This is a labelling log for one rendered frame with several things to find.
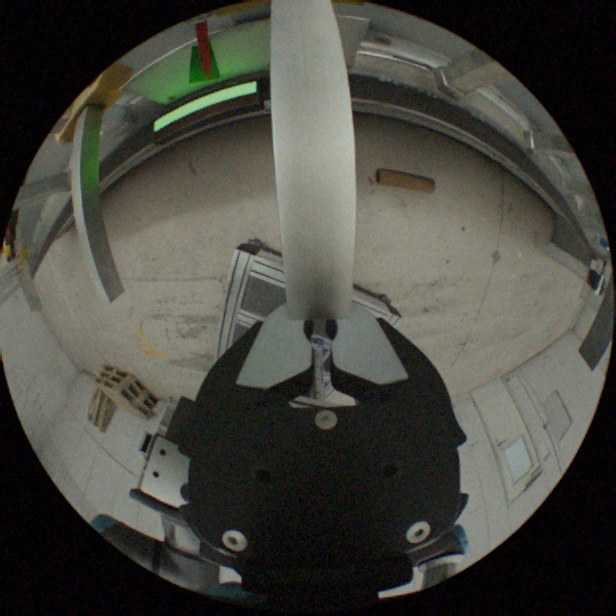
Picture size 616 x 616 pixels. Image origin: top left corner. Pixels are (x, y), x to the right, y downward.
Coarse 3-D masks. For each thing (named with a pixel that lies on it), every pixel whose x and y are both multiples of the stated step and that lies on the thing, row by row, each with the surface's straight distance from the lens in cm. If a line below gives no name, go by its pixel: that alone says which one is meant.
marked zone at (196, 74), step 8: (192, 48) 26; (192, 56) 28; (192, 64) 29; (200, 64) 29; (216, 64) 29; (192, 72) 30; (200, 72) 30; (216, 72) 30; (192, 80) 31; (200, 80) 32
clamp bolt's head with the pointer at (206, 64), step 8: (200, 16) 21; (200, 24) 24; (200, 32) 24; (200, 40) 25; (208, 40) 25; (200, 48) 26; (208, 48) 26; (200, 56) 27; (208, 56) 27; (208, 64) 28; (208, 72) 30
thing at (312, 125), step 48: (288, 0) 15; (288, 48) 11; (336, 48) 11; (288, 96) 9; (336, 96) 9; (288, 144) 8; (336, 144) 8; (288, 192) 7; (336, 192) 7; (288, 240) 8; (336, 240) 8; (288, 288) 8; (336, 288) 8
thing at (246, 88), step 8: (232, 88) 30; (240, 88) 30; (248, 88) 29; (208, 96) 32; (216, 96) 31; (224, 96) 30; (232, 96) 30; (192, 104) 32; (200, 104) 32; (208, 104) 31; (176, 112) 34; (184, 112) 33; (160, 120) 36; (168, 120) 34
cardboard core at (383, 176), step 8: (376, 176) 99; (384, 176) 92; (392, 176) 94; (400, 176) 96; (408, 176) 98; (416, 176) 101; (384, 184) 95; (392, 184) 96; (400, 184) 97; (408, 184) 98; (416, 184) 100; (424, 184) 102; (432, 184) 105; (432, 192) 107
